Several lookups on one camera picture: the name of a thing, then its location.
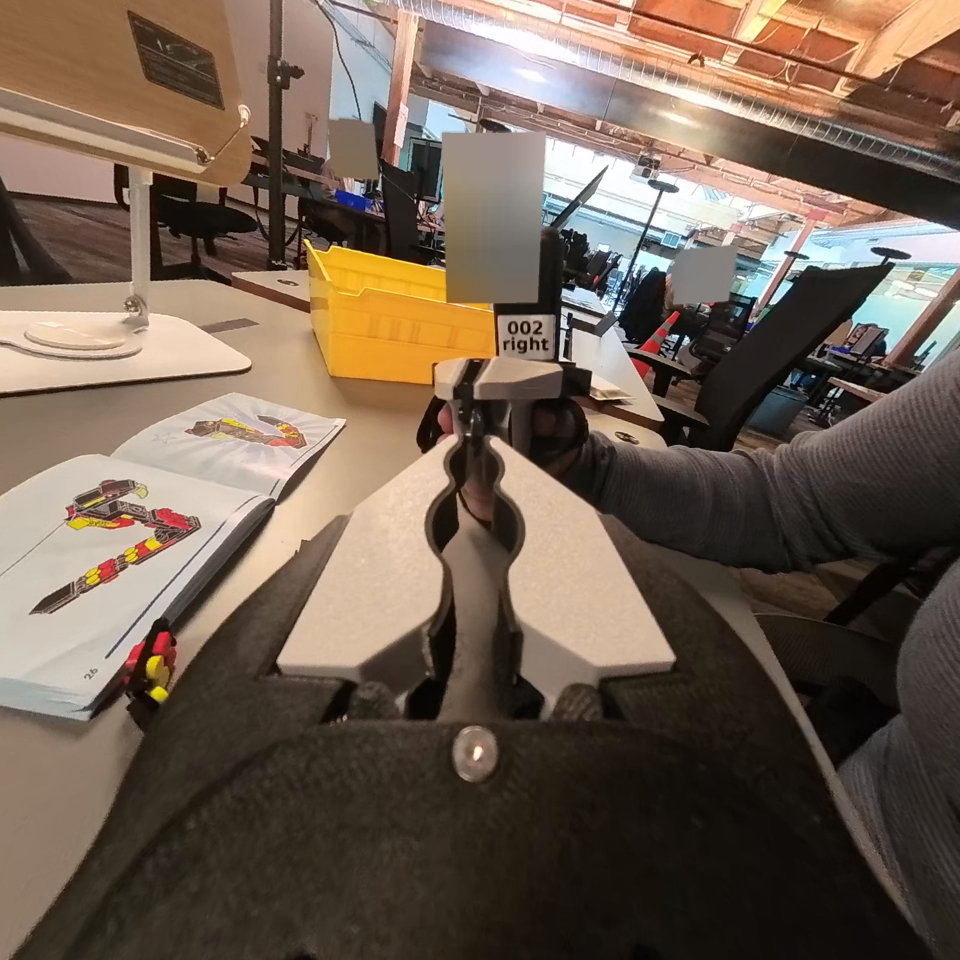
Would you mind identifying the grey trash bin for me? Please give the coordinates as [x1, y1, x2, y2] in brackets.
[746, 384, 809, 438]

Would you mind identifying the wooden book stand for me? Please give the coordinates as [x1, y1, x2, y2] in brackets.
[0, 0, 255, 397]

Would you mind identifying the person's right forearm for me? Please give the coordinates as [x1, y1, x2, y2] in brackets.
[570, 352, 960, 575]

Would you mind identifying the black light stand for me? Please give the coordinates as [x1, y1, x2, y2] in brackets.
[264, 0, 306, 273]

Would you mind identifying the person's right hand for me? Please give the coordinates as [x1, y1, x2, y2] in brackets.
[437, 403, 498, 528]

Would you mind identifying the open instruction booklet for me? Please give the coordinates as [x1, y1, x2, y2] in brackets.
[0, 391, 348, 721]

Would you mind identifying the orange traffic cone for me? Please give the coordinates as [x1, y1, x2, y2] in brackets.
[628, 309, 680, 378]

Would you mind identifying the yellow plastic bin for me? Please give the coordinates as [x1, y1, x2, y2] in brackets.
[303, 240, 500, 385]

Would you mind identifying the small black toy brick pin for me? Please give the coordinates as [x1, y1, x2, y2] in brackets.
[452, 386, 490, 455]

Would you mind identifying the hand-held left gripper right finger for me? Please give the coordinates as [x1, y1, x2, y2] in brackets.
[485, 435, 678, 716]

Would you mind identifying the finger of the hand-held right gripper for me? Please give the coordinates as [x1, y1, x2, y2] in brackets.
[476, 358, 564, 403]
[435, 358, 482, 402]

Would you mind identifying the black mesh chair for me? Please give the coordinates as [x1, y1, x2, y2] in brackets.
[757, 611, 901, 759]

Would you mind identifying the red yellow toy brick arm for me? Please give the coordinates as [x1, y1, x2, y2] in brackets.
[123, 617, 181, 730]

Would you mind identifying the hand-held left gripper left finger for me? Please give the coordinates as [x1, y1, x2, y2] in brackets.
[275, 434, 462, 715]

